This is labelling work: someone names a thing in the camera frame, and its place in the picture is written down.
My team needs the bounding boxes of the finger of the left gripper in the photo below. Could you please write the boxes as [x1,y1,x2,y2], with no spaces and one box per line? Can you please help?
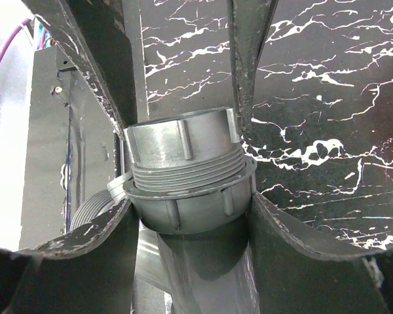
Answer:
[227,0,278,135]
[24,0,137,137]

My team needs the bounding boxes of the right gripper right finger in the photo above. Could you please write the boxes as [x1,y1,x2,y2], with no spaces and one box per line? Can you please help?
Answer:
[248,192,393,313]

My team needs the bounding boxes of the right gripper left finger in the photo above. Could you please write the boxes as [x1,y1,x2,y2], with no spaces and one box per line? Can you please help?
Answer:
[0,200,139,313]

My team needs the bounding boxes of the grey pipe tee fitting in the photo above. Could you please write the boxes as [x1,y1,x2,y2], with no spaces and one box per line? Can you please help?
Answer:
[74,147,256,313]

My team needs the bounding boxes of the grey threaded pipe nut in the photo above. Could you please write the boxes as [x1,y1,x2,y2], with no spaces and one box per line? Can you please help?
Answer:
[124,107,240,169]

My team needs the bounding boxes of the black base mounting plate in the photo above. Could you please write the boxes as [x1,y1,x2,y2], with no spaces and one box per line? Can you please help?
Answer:
[19,46,123,249]

